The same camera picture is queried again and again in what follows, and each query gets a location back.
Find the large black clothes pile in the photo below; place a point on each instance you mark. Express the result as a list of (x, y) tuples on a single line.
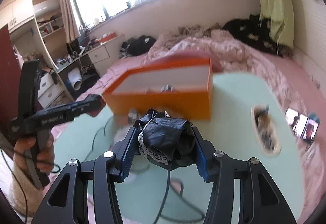
[(244, 28)]

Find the pink bed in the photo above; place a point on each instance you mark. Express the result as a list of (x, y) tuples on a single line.
[(300, 73)]

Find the white drawer cabinet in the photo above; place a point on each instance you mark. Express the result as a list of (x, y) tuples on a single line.
[(100, 54)]

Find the small black clothes pile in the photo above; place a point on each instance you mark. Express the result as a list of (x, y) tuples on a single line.
[(140, 45)]

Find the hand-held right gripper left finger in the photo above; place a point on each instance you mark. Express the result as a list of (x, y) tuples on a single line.
[(127, 155)]

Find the white slatted wall panel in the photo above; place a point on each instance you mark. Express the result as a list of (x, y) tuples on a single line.
[(313, 35)]

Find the small teal object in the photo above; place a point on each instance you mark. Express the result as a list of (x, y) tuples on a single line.
[(314, 116)]

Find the flat orange box lid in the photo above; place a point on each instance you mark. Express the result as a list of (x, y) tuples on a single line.
[(108, 37)]

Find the white bookshelf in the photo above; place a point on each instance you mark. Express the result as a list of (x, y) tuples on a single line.
[(45, 25)]

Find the black lace cloth bundle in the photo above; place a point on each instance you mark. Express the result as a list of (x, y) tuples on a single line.
[(163, 135)]

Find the person's left forearm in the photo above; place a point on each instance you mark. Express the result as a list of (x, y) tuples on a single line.
[(21, 188)]

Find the pink floral blanket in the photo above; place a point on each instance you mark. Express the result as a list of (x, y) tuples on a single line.
[(229, 45)]

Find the candy wrappers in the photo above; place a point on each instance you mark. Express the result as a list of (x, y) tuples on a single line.
[(264, 124)]

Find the smartphone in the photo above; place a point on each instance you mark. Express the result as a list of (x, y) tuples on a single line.
[(300, 124)]

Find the person's left hand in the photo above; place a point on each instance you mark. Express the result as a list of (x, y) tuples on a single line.
[(47, 155)]

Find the dark red door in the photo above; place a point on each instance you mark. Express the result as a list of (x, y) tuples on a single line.
[(9, 73)]

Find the white roll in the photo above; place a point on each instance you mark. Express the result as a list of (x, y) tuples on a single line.
[(76, 78)]

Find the orange cardboard box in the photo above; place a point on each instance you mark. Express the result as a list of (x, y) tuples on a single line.
[(165, 103)]

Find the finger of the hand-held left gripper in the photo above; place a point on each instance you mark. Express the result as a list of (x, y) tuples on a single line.
[(89, 105)]

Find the green cartoon desktop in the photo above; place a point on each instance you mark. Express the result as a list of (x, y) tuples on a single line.
[(229, 101)]

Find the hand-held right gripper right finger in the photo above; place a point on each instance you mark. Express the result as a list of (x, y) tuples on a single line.
[(201, 157)]

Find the beige curtain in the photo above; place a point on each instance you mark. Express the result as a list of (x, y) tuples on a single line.
[(67, 15)]

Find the cluttered side desk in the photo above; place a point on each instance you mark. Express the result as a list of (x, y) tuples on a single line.
[(68, 63)]

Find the beige clothes pile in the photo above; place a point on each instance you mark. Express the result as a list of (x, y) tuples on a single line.
[(193, 30)]

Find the white storage drawers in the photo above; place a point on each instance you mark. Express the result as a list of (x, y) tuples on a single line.
[(48, 86)]

